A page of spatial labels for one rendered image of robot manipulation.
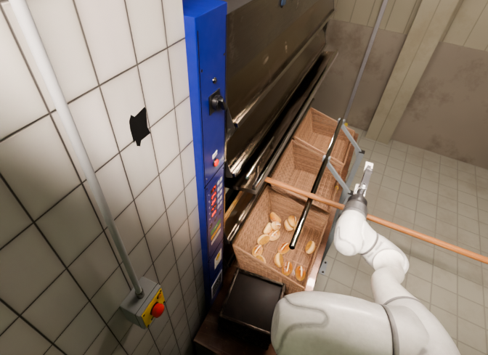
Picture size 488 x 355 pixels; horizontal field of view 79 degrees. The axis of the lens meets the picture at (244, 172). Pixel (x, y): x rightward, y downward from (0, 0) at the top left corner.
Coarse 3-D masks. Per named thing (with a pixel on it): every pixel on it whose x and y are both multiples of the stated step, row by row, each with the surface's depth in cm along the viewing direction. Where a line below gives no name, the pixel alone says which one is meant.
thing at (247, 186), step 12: (324, 60) 237; (312, 72) 222; (312, 84) 205; (300, 96) 193; (312, 96) 193; (288, 108) 182; (276, 120) 173; (288, 120) 171; (276, 132) 163; (264, 144) 155; (276, 144) 154; (252, 156) 148; (264, 156) 147; (276, 156) 146; (228, 180) 136; (240, 180) 135; (252, 180) 134; (252, 192) 130
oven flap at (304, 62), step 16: (320, 32) 234; (320, 48) 237; (304, 64) 205; (288, 80) 181; (272, 96) 162; (288, 96) 179; (256, 112) 146; (272, 112) 163; (240, 128) 133; (256, 128) 147; (240, 144) 134; (256, 144) 144; (240, 160) 135
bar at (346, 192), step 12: (336, 132) 206; (348, 132) 223; (324, 156) 187; (360, 156) 229; (324, 168) 179; (348, 180) 248; (312, 192) 163; (348, 192) 196; (336, 216) 280; (300, 228) 146; (324, 252) 243; (324, 264) 262
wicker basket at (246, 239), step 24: (264, 192) 206; (264, 216) 213; (288, 216) 220; (312, 216) 209; (240, 240) 182; (288, 240) 209; (240, 264) 185; (264, 264) 172; (312, 264) 181; (288, 288) 178
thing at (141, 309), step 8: (144, 280) 88; (144, 288) 86; (152, 288) 86; (160, 288) 87; (128, 296) 84; (136, 296) 84; (144, 296) 84; (152, 296) 84; (128, 304) 82; (136, 304) 82; (144, 304) 83; (152, 304) 85; (128, 312) 82; (136, 312) 81; (144, 312) 82; (136, 320) 84; (144, 320) 83; (144, 328) 86
